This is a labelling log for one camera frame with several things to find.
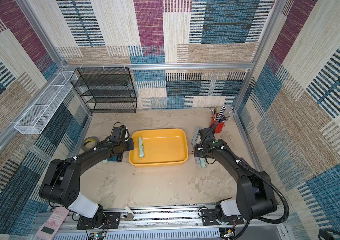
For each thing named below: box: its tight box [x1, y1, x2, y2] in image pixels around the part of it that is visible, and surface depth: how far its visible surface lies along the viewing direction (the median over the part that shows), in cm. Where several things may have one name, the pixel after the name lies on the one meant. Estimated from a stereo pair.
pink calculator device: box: [35, 206, 70, 240], surface depth 73 cm
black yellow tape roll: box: [81, 136, 99, 152], surface depth 103 cm
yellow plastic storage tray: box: [129, 128, 189, 167], surface depth 100 cm
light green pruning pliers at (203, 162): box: [199, 157, 207, 169], surface depth 91 cm
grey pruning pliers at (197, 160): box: [194, 156, 201, 165], surface depth 93 cm
